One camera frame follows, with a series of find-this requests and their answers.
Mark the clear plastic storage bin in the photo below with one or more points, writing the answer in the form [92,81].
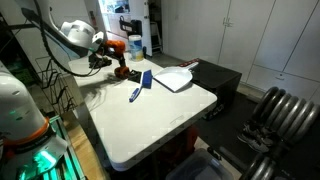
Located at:
[200,166]

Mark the black wall mounted device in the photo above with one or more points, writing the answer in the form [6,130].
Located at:
[135,26]

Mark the grey sports shoe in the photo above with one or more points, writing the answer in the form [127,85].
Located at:
[255,128]
[253,143]

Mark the orange black hand drill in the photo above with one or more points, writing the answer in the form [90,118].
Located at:
[120,60]

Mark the small black pouch with logo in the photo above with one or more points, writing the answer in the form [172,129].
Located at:
[134,76]

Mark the white wall cabinet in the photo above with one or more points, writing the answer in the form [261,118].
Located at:
[250,33]

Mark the white plastic dustpan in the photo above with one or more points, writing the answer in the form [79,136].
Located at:
[173,78]

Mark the white blue wipes canister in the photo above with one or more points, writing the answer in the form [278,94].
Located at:
[135,48]

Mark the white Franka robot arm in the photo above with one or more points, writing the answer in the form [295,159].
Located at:
[20,110]

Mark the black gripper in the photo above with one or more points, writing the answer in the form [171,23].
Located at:
[102,48]

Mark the blue white hand brush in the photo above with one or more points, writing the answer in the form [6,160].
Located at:
[146,79]

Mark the grey step ladder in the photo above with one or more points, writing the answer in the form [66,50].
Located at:
[156,36]

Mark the wooden base board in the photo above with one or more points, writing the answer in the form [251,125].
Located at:
[80,140]

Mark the black adjustable dumbbell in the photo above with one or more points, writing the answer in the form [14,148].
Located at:
[286,113]
[263,168]

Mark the grey robot mounting plate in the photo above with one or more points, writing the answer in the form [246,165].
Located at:
[36,160]

